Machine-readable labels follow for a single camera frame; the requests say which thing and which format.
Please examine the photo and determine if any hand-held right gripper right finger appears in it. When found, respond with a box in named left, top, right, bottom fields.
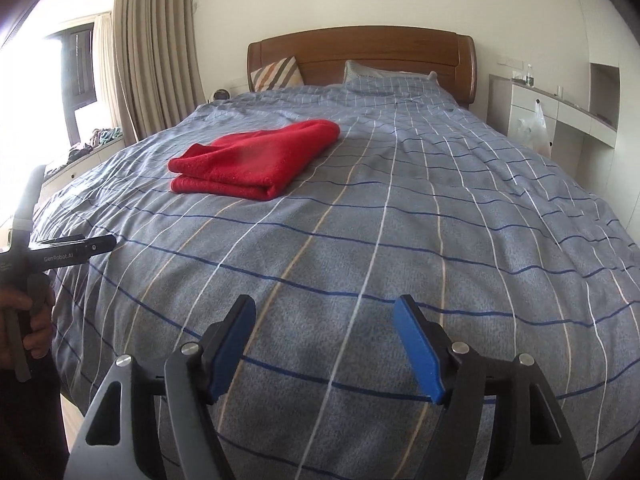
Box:
left=392, top=295, right=586, bottom=480

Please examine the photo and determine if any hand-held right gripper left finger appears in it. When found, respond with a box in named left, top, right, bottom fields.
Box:
left=65, top=294, right=257, bottom=480

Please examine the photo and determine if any red sweater with white rabbit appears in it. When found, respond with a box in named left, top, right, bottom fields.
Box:
left=167, top=119, right=342, bottom=201

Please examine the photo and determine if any pile of clothes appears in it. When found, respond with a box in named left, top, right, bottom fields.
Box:
left=67, top=127, right=123, bottom=158

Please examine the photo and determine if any person's left hand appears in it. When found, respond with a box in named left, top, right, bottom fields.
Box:
left=0, top=285, right=57, bottom=361

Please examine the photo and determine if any blue checked duvet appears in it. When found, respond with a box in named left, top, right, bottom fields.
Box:
left=32, top=74, right=640, bottom=480

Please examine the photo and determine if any person's dark clothing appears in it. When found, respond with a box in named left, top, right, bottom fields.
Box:
left=0, top=355, right=71, bottom=480

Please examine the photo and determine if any window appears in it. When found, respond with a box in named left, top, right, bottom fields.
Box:
left=45, top=22, right=98, bottom=146

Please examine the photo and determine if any sheer white curtain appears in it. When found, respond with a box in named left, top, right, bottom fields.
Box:
left=92, top=12, right=126, bottom=131

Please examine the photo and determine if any beige curtain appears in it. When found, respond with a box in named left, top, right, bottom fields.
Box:
left=112, top=0, right=206, bottom=146

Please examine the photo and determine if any clear plastic bag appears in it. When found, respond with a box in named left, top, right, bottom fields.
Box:
left=516, top=101, right=551, bottom=153

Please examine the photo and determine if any white desk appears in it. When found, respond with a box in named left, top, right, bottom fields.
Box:
left=506, top=80, right=621, bottom=158

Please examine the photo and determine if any striped pillow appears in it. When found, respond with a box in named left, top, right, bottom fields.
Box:
left=250, top=56, right=306, bottom=93

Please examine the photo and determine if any wooden headboard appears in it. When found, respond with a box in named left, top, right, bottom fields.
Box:
left=247, top=25, right=478, bottom=111

